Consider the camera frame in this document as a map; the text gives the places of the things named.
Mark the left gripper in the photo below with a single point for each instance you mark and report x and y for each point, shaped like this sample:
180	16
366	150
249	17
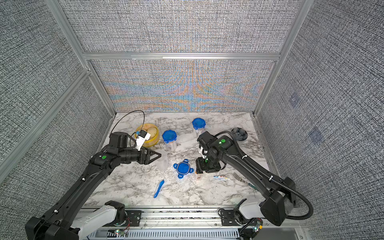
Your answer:
145	159

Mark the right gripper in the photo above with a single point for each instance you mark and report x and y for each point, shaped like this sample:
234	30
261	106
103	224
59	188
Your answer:
199	163

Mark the clear container front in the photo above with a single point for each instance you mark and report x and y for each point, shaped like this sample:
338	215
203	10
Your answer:
163	162

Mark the toothpaste tube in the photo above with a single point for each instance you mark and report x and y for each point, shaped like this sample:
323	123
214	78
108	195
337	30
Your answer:
221	178

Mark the blue lid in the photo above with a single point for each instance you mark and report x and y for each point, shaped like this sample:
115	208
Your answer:
183	168
169	136
199	123

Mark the blue toothbrush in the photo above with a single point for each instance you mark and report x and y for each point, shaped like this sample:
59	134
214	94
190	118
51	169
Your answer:
161	183

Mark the blue lid back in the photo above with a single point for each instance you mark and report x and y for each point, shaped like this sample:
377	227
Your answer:
199	123

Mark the orange cap bottle front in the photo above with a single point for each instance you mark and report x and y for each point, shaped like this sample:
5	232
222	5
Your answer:
199	177

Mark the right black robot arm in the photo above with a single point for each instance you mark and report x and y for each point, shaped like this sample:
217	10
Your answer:
280	194

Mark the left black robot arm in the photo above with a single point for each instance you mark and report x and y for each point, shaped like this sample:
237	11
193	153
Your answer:
59	223

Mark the yellow bamboo steamer basket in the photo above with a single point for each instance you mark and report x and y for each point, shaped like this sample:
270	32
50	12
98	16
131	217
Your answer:
154	134

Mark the dark blue bowl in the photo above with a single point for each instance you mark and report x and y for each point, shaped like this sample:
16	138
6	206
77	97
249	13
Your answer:
239	134

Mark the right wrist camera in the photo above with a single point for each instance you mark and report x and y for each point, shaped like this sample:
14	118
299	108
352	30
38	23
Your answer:
203	152

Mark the green handled fork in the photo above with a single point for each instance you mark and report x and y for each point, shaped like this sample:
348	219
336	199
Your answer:
238	178

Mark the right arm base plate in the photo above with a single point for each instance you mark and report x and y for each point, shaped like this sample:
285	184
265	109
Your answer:
230	218

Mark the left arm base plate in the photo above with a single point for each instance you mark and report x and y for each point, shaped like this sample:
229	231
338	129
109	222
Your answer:
130	218

